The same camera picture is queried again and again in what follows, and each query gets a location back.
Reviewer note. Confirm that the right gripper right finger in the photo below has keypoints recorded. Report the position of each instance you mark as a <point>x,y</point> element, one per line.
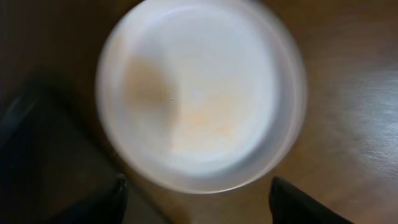
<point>290,205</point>

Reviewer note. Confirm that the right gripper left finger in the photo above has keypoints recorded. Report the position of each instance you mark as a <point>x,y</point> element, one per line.
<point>104,207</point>

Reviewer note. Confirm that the white plate top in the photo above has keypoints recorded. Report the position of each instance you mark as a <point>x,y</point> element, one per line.
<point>201,97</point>

